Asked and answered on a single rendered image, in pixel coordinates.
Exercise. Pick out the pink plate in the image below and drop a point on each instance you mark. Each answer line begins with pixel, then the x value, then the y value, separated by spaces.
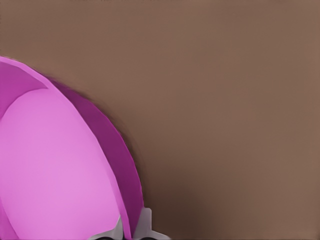
pixel 50 155

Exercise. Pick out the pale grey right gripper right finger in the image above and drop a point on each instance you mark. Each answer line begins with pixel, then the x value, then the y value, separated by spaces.
pixel 146 226

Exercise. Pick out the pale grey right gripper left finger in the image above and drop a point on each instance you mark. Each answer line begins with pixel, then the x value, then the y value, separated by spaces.
pixel 113 231

